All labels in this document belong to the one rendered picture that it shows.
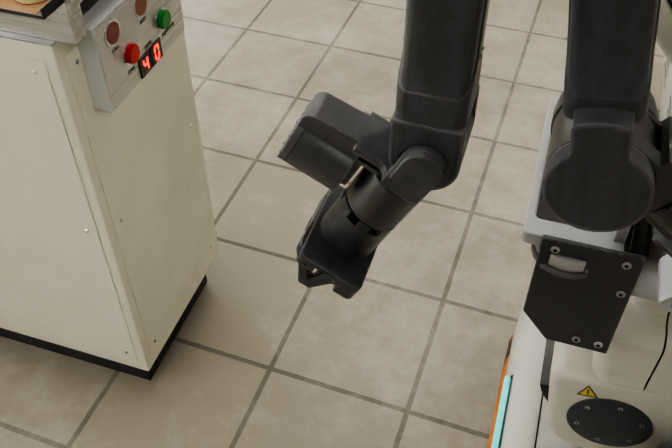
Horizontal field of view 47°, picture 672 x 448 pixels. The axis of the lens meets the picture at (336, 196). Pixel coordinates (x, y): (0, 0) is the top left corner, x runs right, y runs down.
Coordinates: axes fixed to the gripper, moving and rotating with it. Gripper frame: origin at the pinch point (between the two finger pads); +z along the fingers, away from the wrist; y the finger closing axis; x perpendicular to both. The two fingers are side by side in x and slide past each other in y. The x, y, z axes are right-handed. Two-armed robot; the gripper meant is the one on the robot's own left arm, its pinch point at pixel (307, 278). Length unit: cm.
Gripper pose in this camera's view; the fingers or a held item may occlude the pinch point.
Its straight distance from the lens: 80.4
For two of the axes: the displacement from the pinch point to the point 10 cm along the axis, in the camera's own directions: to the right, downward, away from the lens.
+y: -3.1, 6.5, -6.9
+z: -4.4, 5.5, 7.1
